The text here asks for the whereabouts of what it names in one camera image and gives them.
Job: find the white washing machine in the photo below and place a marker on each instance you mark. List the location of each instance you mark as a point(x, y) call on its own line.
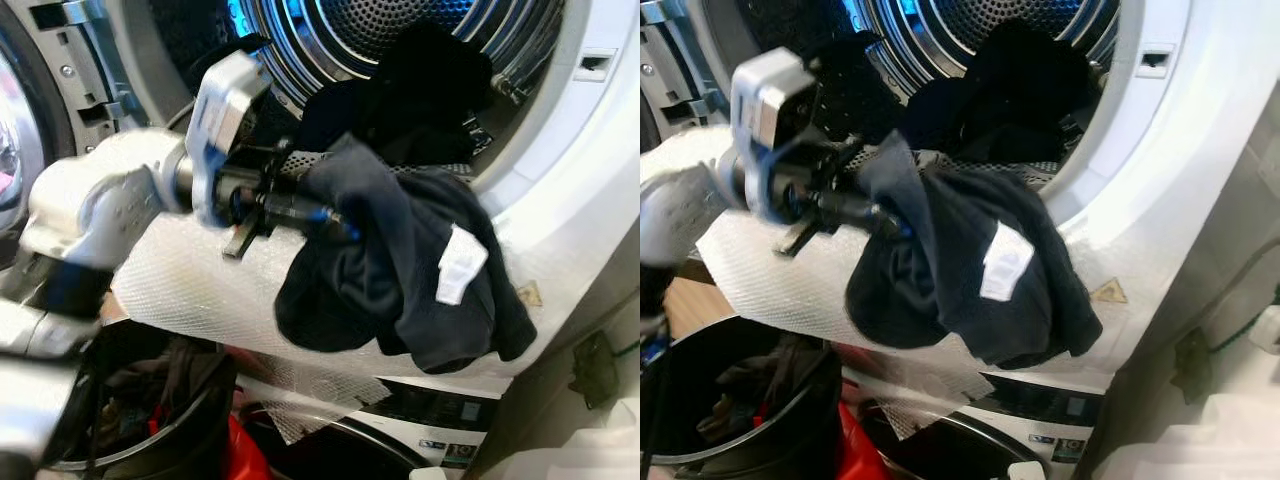
point(440, 420)
point(1050, 420)

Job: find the red plastic item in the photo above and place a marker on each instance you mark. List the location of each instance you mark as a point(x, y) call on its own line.
point(862, 445)
point(240, 450)

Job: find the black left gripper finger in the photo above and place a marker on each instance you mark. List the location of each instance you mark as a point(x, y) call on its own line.
point(283, 160)
point(325, 218)
point(850, 158)
point(885, 215)

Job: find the navy garment with white label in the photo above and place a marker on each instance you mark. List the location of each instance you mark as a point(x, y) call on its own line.
point(400, 270)
point(950, 270)

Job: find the black garment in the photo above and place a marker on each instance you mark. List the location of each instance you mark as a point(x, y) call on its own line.
point(430, 90)
point(1010, 90)

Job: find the round dryer door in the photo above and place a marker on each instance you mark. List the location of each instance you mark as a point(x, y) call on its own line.
point(20, 120)

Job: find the white bubble wrap sheet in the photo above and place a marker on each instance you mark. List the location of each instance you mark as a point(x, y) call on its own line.
point(770, 290)
point(190, 285)

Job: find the dark clothes pile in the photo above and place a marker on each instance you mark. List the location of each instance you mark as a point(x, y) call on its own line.
point(165, 385)
point(765, 385)

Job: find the grey dryer door hinge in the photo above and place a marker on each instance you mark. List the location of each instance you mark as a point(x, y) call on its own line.
point(90, 60)
point(685, 60)

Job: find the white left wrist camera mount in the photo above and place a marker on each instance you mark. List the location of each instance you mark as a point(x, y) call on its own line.
point(222, 110)
point(760, 100)

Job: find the white tumble dryer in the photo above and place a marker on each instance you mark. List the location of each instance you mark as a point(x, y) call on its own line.
point(565, 200)
point(1150, 200)

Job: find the steel dryer drum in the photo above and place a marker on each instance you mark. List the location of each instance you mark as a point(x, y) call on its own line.
point(340, 30)
point(920, 25)

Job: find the black laundry bucket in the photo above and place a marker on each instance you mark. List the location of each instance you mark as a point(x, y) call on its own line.
point(190, 440)
point(790, 450)

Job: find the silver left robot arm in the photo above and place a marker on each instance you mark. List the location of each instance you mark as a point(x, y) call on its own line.
point(680, 200)
point(90, 200)

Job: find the black wall bracket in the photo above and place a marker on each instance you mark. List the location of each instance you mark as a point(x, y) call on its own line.
point(595, 370)
point(1192, 365)

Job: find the yellow warning sticker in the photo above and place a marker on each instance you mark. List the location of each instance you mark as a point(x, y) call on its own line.
point(529, 296)
point(1108, 293)

